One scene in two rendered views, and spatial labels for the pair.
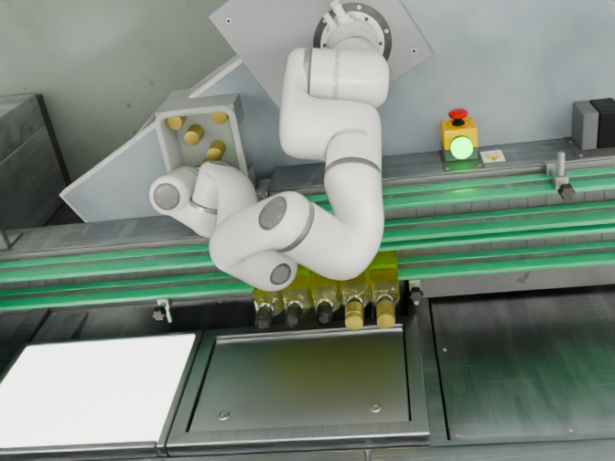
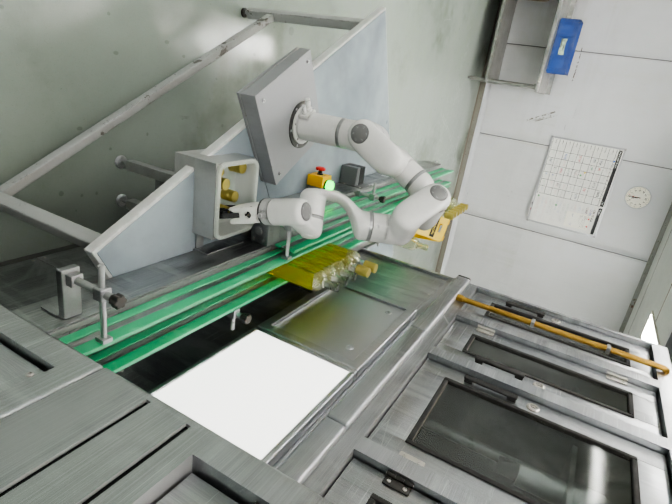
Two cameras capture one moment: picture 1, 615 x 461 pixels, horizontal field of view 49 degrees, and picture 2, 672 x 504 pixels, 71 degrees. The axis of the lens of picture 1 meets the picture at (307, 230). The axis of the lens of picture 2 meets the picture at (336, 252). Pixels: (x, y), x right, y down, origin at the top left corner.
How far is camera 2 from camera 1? 153 cm
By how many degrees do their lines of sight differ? 65
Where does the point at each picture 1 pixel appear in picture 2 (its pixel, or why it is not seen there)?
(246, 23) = (269, 104)
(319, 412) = (377, 324)
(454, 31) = not seen: hidden behind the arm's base
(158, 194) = (303, 210)
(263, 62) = (270, 131)
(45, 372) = (206, 397)
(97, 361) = (229, 371)
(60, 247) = (141, 294)
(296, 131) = (402, 158)
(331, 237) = not seen: hidden behind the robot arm
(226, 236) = (416, 210)
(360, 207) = not seen: hidden behind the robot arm
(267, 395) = (347, 331)
